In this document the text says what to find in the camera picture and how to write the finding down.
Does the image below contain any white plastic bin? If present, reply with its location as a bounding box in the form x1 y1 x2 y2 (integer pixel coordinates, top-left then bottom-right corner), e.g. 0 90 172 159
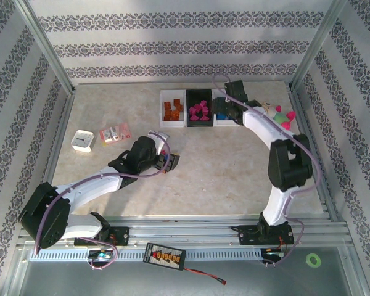
159 89 187 128
212 88 244 127

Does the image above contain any pink stapler blister pack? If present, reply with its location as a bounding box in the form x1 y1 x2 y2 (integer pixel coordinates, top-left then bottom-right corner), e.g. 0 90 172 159
98 122 132 147

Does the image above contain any black plastic bin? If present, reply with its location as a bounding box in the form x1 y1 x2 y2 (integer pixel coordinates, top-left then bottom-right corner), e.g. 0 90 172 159
186 88 214 127

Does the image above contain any plush toy with glasses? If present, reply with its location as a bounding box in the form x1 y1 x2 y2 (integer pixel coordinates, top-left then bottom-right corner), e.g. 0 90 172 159
254 100 297 130

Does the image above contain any white square clock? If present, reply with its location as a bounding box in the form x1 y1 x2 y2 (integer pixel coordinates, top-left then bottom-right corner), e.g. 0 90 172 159
70 129 97 153

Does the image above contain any small green lit circuit board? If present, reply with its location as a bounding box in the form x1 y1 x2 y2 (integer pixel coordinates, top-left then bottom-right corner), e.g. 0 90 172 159
261 248 284 258
88 250 113 260

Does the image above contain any green tape roll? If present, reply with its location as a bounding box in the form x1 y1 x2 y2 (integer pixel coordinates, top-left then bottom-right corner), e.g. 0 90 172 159
306 253 322 268

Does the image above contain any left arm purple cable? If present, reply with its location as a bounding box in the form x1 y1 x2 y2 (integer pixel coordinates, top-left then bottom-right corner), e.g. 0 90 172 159
33 131 170 271

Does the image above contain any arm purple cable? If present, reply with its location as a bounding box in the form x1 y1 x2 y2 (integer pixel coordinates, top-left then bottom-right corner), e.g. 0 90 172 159
212 73 323 269
33 131 170 271

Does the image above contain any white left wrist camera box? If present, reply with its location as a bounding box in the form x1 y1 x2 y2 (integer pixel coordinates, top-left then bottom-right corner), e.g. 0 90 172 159
147 130 170 146

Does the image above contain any wide aluminium extrusion rail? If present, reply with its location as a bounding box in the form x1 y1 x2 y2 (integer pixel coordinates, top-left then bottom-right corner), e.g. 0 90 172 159
17 215 352 247

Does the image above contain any aluminium frame rail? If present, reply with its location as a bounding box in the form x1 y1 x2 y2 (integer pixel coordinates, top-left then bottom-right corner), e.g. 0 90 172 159
72 80 294 87
288 84 343 223
30 88 78 224

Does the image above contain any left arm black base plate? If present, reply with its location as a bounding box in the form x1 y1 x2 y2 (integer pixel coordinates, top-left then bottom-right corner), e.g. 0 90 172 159
73 226 131 247

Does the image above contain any slotted metal cable duct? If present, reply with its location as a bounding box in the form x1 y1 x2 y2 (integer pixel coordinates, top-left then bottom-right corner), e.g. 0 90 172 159
29 248 263 263

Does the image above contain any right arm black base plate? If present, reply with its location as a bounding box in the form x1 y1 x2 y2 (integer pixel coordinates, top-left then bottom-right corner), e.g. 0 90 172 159
231 224 295 246

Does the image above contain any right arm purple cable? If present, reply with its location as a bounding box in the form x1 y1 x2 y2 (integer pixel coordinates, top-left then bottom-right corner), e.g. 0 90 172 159
212 73 323 269

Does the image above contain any aluminium frame post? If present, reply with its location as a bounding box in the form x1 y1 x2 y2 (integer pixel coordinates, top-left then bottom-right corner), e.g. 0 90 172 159
289 0 352 90
14 0 78 93

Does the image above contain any red black lead wire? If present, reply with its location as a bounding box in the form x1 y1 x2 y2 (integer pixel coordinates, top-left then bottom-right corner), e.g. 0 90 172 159
183 266 228 285

